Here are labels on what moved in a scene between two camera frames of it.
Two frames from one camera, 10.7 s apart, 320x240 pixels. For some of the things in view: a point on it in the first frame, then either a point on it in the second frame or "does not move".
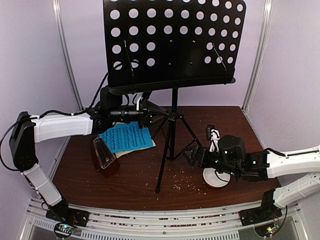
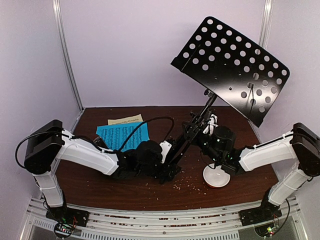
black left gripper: [145, 116] -> [163, 173]
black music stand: [154, 45] -> [246, 75]
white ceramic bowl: [212, 179] does not move
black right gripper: [199, 155] -> [195, 131]
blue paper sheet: [127, 137] does not move
